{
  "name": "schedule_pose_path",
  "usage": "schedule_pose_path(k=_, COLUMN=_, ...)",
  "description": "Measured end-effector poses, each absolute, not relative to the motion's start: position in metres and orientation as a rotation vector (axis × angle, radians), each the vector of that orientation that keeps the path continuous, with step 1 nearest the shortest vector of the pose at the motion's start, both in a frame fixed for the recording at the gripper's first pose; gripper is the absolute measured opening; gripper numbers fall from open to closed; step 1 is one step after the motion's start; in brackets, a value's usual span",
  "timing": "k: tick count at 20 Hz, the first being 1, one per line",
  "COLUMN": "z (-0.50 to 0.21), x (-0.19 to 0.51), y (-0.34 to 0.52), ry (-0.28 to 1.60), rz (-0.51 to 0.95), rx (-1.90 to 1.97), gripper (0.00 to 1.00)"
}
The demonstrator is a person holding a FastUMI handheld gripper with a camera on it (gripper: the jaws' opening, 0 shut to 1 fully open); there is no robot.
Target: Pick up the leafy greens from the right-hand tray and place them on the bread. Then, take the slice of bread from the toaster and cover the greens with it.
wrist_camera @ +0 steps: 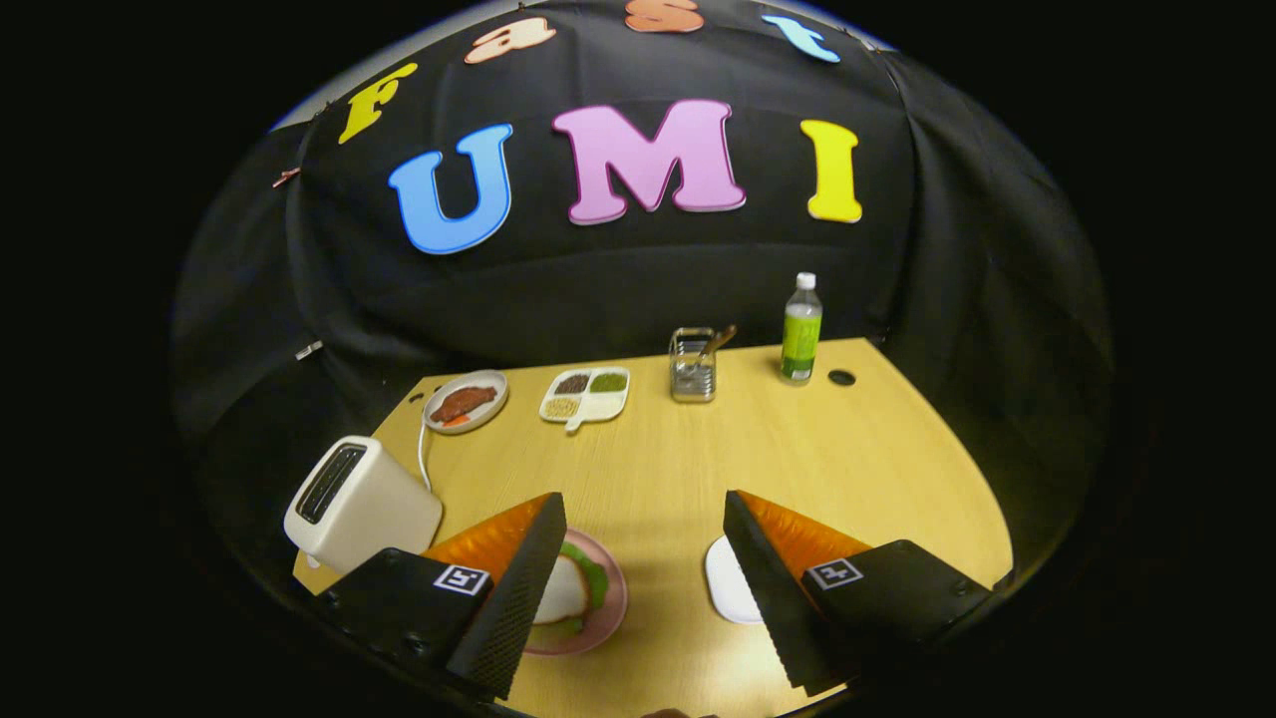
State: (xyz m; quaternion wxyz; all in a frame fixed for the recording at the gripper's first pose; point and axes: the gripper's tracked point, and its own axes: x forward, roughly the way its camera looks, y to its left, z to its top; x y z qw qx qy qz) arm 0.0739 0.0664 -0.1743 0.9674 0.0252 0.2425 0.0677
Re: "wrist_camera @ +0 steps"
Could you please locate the plain bread slice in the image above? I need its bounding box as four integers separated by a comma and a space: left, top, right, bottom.
533, 554, 591, 627

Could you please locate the pink plate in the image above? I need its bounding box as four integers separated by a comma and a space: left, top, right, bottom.
523, 529, 630, 657

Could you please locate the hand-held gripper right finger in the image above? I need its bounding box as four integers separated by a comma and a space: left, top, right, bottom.
722, 489, 998, 697

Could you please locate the white divided bean dish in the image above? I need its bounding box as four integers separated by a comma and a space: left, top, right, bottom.
538, 366, 632, 433

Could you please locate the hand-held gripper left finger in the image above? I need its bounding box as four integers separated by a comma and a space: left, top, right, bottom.
317, 491, 569, 702

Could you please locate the black backdrop cloth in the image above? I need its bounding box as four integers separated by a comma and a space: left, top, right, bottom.
169, 0, 1113, 589

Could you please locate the white plate with meat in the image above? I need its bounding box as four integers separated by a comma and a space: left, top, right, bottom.
423, 370, 510, 435

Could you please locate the green lettuce leaf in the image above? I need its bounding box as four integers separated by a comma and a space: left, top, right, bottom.
538, 541, 610, 639

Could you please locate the white toaster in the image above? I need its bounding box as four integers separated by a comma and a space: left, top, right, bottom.
283, 435, 444, 575

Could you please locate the green label plastic bottle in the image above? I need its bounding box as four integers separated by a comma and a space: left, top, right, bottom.
780, 272, 824, 386

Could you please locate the brown meat steak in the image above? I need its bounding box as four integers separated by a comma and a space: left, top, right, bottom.
431, 385, 498, 424

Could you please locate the metal wire utensil holder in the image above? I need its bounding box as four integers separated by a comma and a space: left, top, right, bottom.
669, 327, 719, 404

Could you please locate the empty white plate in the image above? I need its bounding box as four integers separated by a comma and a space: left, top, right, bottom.
704, 536, 767, 626

